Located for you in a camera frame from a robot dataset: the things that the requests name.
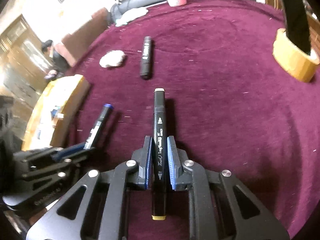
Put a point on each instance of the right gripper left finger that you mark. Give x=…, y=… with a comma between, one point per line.
x=144, y=164

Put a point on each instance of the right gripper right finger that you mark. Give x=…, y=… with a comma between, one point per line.
x=180, y=174

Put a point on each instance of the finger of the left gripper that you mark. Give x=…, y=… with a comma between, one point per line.
x=66, y=152

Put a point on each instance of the black marker yellow cap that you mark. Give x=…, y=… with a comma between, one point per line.
x=159, y=156

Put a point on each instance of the black marker blue cap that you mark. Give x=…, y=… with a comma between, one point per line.
x=98, y=126

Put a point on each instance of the gold rimmed storage tray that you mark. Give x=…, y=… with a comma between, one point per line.
x=54, y=112

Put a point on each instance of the maroon table cloth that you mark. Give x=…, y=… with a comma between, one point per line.
x=229, y=104

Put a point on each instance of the seated person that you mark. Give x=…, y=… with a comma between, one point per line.
x=60, y=64

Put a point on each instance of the black marker grey cap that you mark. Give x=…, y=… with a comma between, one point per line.
x=145, y=63

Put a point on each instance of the wooden cabinet doors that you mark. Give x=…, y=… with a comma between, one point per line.
x=21, y=51

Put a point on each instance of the pink fluffy pompom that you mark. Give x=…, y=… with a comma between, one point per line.
x=112, y=59

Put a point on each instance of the brown armchair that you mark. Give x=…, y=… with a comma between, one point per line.
x=73, y=46

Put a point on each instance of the white gloves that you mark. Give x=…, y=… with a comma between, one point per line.
x=131, y=15

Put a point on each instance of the yellow tape roll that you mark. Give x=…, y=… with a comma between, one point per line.
x=293, y=60

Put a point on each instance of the black phone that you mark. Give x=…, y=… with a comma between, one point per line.
x=297, y=27

